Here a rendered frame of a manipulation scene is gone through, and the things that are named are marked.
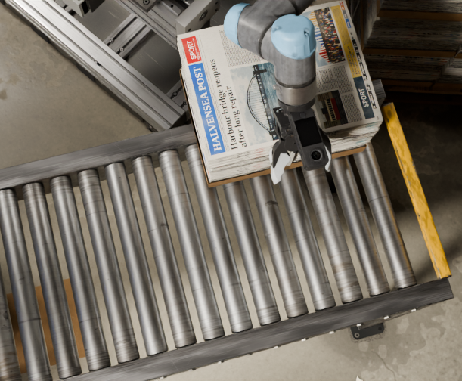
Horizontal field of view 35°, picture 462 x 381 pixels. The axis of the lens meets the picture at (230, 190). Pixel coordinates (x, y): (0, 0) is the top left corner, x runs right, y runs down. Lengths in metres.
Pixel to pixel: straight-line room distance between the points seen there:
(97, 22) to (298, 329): 1.34
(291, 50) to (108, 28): 1.33
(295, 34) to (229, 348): 0.72
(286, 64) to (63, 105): 1.48
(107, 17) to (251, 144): 1.18
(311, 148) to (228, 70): 0.28
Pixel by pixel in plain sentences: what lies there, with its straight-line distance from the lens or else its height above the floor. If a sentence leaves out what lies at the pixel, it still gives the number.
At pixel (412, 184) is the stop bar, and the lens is 1.73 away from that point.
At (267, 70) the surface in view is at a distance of 1.53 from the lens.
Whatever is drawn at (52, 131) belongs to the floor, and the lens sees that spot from 2.63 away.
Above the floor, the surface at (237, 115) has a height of 1.03.
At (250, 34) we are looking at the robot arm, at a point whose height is 1.24.
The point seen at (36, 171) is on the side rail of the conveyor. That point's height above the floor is 0.80.
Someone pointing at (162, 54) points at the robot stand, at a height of 0.21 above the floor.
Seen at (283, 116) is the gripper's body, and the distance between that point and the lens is 1.42.
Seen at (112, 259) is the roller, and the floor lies 0.80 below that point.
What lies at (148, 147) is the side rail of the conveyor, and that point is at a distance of 1.71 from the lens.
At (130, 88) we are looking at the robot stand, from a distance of 2.39.
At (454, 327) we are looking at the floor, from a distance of 2.56.
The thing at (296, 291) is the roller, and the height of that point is 0.80.
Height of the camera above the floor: 2.42
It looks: 75 degrees down
